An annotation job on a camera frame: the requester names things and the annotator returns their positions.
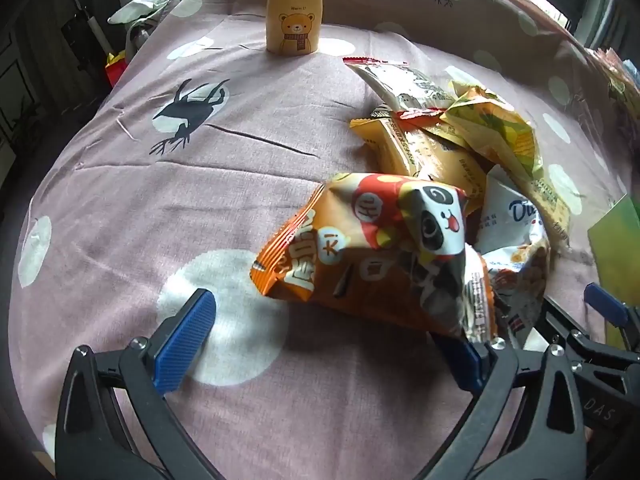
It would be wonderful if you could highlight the yellow square snack packet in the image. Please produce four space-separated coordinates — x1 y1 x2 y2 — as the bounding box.
349 110 426 178

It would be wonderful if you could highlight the pink dotted printed bedsheet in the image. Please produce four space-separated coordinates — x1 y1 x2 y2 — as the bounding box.
10 0 640 480

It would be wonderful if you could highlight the yellow bear print bottle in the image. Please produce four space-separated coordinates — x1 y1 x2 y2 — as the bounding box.
265 0 326 56

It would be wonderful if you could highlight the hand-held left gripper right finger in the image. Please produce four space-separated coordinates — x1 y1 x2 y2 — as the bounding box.
425 332 588 480

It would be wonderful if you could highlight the crumpled white plastic bag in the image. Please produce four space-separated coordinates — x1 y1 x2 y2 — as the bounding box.
107 0 181 26

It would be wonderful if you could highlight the green cardboard box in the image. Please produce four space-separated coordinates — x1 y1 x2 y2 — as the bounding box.
587 192 640 351

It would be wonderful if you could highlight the white and blue snack packet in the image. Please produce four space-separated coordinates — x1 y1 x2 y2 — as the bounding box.
472 165 553 341

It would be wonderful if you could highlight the small red box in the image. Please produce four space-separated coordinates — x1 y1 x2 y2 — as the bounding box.
104 52 126 86

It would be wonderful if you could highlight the cracker packet with green print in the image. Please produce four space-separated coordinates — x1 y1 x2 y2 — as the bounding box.
442 82 573 251

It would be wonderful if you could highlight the orange panda snack bag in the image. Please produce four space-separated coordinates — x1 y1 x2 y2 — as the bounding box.
250 172 501 343

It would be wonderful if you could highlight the mustard yellow snack packet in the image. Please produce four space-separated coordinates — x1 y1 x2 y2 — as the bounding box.
400 127 488 211

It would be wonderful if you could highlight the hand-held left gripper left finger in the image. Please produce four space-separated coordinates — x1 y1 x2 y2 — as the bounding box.
54 288 221 480

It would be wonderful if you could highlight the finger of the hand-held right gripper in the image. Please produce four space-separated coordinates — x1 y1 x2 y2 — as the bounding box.
583 282 640 356
530 296 603 363

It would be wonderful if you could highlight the white red-edged snack packet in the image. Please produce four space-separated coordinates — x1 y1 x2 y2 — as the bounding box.
344 56 456 121

